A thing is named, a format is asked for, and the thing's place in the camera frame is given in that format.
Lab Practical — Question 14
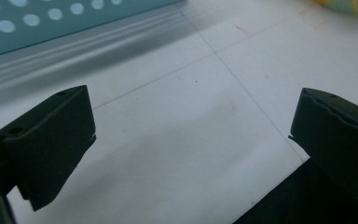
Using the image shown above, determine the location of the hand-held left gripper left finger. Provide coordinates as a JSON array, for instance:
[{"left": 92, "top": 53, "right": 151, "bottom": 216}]
[{"left": 0, "top": 84, "right": 97, "bottom": 212}]

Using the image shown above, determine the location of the teal perforated plastic basket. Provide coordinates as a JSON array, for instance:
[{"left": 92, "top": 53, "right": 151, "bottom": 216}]
[{"left": 0, "top": 0, "right": 187, "bottom": 61}]

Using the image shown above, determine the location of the orange-slice print fabric bag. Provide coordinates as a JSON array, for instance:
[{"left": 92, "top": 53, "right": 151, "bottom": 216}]
[{"left": 315, "top": 0, "right": 358, "bottom": 22}]

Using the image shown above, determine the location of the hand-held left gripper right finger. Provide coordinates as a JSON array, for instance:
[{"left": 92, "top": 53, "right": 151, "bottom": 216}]
[{"left": 288, "top": 87, "right": 358, "bottom": 203}]

